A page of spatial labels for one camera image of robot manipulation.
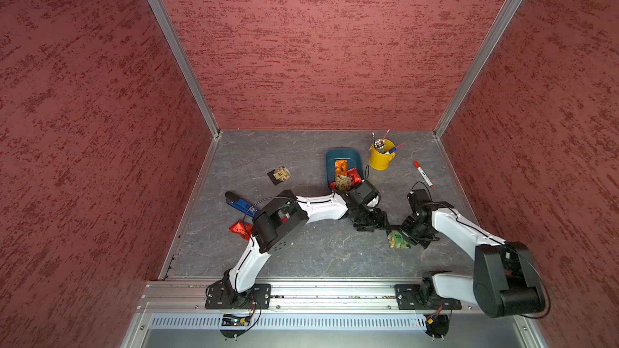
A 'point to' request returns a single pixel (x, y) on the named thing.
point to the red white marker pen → (424, 174)
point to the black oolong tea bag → (279, 175)
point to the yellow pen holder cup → (380, 160)
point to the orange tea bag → (340, 167)
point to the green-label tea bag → (396, 241)
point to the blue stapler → (234, 200)
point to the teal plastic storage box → (352, 156)
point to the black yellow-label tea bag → (342, 183)
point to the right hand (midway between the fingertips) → (404, 241)
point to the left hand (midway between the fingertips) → (382, 233)
